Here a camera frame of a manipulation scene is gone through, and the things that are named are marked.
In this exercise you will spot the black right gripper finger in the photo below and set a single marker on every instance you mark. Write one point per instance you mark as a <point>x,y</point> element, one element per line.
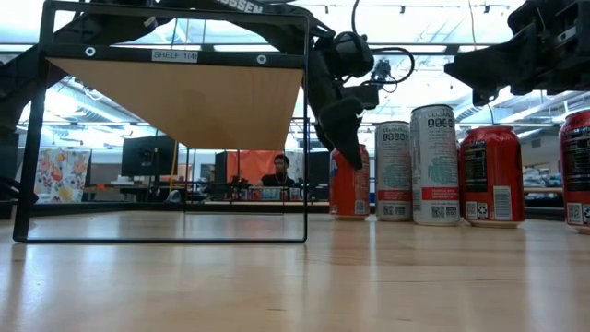
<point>472,80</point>
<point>498,53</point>

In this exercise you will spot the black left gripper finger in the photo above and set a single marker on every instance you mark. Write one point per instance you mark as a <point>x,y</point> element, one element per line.
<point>323,138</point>
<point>343,129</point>

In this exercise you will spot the red soda can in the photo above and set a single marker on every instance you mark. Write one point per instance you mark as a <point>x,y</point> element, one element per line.
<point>350,198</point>

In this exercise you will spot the red cola can black script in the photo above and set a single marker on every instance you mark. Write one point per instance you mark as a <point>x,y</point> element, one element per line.
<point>491,175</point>
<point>576,184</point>

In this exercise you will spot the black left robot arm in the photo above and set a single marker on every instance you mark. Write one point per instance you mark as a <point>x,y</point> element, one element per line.
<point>350,55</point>

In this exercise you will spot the black cabinet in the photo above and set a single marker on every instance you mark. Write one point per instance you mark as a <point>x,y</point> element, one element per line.
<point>318,175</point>

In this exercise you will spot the overhead LED light bar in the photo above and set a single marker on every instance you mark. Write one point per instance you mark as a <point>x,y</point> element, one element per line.
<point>424,48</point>

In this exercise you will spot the person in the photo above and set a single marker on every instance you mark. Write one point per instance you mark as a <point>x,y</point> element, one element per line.
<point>278,177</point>

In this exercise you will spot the orange partition panel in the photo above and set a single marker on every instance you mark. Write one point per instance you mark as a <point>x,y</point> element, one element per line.
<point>249,163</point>

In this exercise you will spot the cluttered background workbench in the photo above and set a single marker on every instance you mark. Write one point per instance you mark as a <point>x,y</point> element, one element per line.
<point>541,177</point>

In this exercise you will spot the black background monitor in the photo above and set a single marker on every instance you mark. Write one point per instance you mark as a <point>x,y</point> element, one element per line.
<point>147,157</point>

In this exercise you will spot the floral patterned cloth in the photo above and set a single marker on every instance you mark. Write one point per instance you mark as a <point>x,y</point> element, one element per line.
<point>62,177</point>

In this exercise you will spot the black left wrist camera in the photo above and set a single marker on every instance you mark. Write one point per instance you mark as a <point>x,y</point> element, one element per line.
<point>366,96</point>

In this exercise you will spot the black overhead camera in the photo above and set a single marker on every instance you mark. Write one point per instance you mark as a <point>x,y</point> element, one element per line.
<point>381,71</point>

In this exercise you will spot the wooden shelf black metal frame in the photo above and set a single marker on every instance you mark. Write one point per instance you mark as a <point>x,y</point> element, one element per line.
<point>184,106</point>

